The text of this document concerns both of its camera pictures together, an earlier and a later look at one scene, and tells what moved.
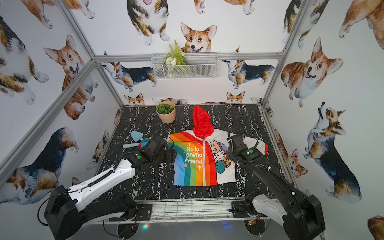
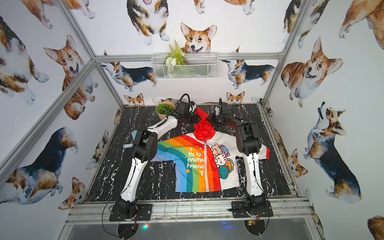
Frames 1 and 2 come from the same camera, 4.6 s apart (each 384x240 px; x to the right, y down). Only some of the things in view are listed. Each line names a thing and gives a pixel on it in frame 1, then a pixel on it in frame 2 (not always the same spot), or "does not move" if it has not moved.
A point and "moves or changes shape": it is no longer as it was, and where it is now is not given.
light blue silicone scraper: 136,135 does not move
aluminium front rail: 187,212 does not move
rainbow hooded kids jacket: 204,156 moves or changes shape
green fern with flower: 176,56 does not move
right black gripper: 229,152 → 212,119
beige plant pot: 169,118 does not move
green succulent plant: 163,109 does not move
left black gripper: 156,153 → 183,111
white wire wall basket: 198,66 does not move
